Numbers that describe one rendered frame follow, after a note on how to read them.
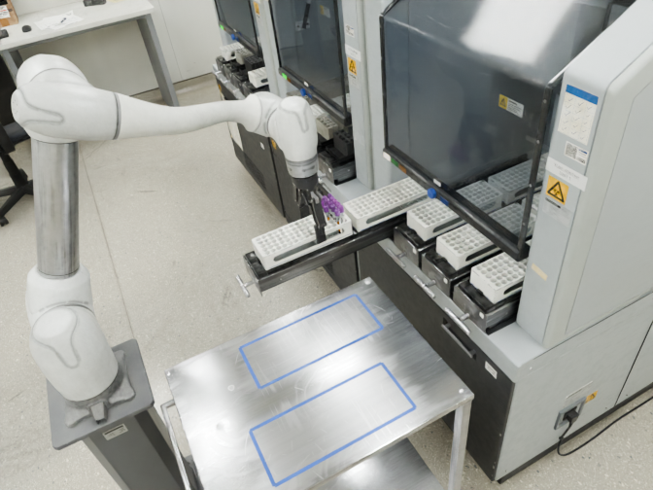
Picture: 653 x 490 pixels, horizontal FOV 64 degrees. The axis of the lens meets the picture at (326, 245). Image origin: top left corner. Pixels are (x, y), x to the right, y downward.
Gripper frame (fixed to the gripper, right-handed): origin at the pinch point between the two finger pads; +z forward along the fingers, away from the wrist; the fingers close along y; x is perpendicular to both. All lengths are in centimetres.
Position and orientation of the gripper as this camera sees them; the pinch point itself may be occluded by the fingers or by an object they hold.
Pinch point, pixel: (313, 227)
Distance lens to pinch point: 159.6
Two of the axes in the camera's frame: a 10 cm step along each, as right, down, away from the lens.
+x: 8.8, -3.7, 2.8
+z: 1.1, 7.6, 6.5
